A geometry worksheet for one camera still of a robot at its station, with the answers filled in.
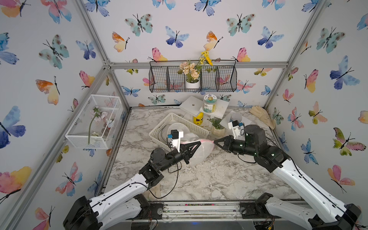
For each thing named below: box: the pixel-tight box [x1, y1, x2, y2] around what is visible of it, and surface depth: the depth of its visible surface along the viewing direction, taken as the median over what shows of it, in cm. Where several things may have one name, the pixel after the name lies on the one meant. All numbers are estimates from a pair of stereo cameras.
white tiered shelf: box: [178, 95, 246, 130], surface depth 96 cm
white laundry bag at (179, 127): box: [167, 122, 191, 136], surface depth 102 cm
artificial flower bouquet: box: [177, 50, 214, 84], surface depth 84 cm
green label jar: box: [203, 93, 218, 114], surface depth 85 cm
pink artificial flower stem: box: [87, 106, 109, 145], surface depth 76 cm
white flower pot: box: [184, 78, 201, 90], surface depth 93 cm
